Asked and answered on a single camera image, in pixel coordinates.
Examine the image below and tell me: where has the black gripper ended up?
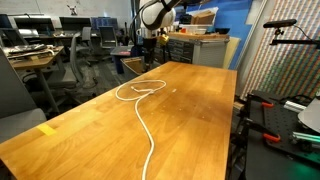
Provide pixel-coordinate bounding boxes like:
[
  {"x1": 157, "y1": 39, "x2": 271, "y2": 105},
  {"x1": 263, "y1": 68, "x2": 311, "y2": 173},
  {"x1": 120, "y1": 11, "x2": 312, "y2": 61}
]
[{"x1": 142, "y1": 35, "x2": 158, "y2": 73}]

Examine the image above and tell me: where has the white braided rope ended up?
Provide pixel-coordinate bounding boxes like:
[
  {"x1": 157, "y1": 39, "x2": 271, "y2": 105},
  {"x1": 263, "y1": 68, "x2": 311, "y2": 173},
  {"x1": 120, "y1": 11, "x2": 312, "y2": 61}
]
[{"x1": 115, "y1": 79, "x2": 167, "y2": 180}]

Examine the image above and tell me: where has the grey bin with cardboard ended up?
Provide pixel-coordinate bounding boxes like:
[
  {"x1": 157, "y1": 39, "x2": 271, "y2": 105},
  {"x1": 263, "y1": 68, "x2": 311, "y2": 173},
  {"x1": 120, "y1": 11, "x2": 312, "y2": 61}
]
[{"x1": 120, "y1": 56, "x2": 148, "y2": 80}]

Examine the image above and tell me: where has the blue bin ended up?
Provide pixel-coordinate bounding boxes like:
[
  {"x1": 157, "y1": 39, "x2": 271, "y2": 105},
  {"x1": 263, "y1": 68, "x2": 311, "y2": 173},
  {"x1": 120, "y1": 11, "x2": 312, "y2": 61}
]
[{"x1": 110, "y1": 46, "x2": 133, "y2": 75}]

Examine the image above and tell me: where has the black mesh office chair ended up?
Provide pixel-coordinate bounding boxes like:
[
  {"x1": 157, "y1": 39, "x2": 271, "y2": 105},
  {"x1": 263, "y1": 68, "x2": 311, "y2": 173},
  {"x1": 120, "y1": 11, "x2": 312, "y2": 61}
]
[{"x1": 98, "y1": 25, "x2": 128, "y2": 64}]

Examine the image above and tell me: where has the grey drawer cabinet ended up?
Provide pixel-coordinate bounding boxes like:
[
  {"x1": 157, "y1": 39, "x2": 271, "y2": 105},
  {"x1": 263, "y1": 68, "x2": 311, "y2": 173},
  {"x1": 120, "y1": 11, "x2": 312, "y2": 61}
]
[{"x1": 166, "y1": 33, "x2": 231, "y2": 70}]

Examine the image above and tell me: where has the white plastic tub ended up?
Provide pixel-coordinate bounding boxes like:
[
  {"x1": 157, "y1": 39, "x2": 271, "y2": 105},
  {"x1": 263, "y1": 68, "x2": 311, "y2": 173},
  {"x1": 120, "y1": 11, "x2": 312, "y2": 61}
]
[{"x1": 181, "y1": 23, "x2": 215, "y2": 36}]

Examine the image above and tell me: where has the open cardboard box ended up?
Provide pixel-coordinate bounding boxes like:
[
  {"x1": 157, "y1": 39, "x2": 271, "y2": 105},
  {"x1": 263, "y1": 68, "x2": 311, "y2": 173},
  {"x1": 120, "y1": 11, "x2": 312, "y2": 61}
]
[{"x1": 190, "y1": 9, "x2": 218, "y2": 26}]

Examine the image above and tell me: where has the grey fabric office chair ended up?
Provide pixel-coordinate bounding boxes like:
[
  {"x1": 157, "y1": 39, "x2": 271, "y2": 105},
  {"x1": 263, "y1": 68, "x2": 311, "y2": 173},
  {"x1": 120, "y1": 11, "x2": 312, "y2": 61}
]
[{"x1": 46, "y1": 31, "x2": 98, "y2": 99}]

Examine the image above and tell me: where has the black bowl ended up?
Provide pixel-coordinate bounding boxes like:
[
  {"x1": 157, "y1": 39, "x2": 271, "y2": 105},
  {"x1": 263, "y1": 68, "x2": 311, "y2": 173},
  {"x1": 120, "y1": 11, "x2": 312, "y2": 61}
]
[{"x1": 214, "y1": 27, "x2": 232, "y2": 36}]

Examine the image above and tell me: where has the yellow foam board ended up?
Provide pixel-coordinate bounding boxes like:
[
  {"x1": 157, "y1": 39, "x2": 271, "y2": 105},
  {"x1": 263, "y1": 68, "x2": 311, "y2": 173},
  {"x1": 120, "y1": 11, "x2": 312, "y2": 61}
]
[{"x1": 221, "y1": 36, "x2": 242, "y2": 71}]

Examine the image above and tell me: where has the black monitor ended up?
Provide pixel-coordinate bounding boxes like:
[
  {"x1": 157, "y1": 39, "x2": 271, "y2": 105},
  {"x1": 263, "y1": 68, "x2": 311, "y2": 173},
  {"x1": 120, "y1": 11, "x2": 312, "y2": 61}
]
[
  {"x1": 59, "y1": 16, "x2": 92, "y2": 33},
  {"x1": 13, "y1": 16, "x2": 56, "y2": 34}
]

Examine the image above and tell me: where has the small drone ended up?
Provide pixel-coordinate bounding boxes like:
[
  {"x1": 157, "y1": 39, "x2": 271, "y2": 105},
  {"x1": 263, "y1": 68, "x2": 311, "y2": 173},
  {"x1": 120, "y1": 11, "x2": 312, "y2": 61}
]
[{"x1": 65, "y1": 4, "x2": 80, "y2": 16}]

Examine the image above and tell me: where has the wooden office desk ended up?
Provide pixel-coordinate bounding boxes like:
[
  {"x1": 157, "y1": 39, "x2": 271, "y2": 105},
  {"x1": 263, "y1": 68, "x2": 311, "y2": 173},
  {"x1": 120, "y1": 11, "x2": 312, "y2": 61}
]
[{"x1": 3, "y1": 44, "x2": 67, "y2": 115}]

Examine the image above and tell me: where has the yellow tape patch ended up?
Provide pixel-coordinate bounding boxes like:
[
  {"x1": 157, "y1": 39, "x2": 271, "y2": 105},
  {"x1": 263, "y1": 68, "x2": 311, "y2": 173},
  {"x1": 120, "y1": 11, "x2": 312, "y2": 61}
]
[{"x1": 36, "y1": 123, "x2": 59, "y2": 137}]

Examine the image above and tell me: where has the colourful patterned panel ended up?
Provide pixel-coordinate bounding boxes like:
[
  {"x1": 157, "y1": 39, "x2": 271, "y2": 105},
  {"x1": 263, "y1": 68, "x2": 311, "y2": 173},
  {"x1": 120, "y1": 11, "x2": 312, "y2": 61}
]
[{"x1": 239, "y1": 0, "x2": 320, "y2": 101}]

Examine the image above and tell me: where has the large grey office chair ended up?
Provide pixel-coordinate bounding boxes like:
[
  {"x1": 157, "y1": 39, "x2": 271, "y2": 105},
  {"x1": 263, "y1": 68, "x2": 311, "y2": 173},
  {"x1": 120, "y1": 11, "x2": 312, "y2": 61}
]
[{"x1": 0, "y1": 48, "x2": 48, "y2": 144}]

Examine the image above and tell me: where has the short silver aluminium extrusion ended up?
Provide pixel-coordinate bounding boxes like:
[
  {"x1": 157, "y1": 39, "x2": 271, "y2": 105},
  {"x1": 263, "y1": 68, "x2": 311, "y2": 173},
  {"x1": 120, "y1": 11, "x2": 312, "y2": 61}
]
[{"x1": 283, "y1": 100, "x2": 308, "y2": 114}]

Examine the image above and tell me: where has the white machine with green light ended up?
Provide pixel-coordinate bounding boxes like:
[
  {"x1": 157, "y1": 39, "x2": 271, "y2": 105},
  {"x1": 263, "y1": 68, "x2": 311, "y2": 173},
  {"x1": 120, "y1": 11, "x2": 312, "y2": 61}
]
[{"x1": 244, "y1": 89, "x2": 320, "y2": 180}]

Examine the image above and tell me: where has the long silver aluminium extrusion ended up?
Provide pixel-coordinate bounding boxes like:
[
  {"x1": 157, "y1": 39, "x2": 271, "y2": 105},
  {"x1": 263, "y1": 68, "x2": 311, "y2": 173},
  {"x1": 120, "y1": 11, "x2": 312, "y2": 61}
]
[{"x1": 291, "y1": 131, "x2": 320, "y2": 146}]

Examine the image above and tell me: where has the yellow wrist camera box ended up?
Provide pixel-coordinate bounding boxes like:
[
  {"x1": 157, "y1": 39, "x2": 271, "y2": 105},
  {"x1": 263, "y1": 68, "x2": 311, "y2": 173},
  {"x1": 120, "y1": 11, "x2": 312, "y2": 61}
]
[{"x1": 156, "y1": 34, "x2": 170, "y2": 47}]

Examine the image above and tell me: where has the orange handled black clamp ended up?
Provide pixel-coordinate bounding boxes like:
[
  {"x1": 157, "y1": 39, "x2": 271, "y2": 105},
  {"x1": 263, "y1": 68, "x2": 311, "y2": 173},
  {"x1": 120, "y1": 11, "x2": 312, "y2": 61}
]
[
  {"x1": 242, "y1": 116, "x2": 282, "y2": 144},
  {"x1": 247, "y1": 93, "x2": 276, "y2": 110}
]

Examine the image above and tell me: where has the black stereo camera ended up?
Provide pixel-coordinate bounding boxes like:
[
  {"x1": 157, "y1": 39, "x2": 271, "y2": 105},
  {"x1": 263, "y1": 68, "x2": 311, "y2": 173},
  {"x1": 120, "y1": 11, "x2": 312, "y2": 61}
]
[{"x1": 262, "y1": 18, "x2": 298, "y2": 30}]

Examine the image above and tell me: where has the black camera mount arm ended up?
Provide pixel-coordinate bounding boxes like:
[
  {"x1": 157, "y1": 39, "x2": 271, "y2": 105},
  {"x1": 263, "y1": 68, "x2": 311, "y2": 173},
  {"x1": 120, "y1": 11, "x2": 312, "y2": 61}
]
[{"x1": 269, "y1": 27, "x2": 320, "y2": 50}]

